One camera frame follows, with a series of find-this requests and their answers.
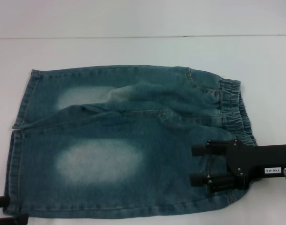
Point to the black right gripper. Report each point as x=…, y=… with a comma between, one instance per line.
x=258, y=161

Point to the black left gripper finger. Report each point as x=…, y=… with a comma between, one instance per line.
x=0, y=202
x=9, y=219

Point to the blue washed denim shorts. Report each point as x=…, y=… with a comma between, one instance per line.
x=110, y=117

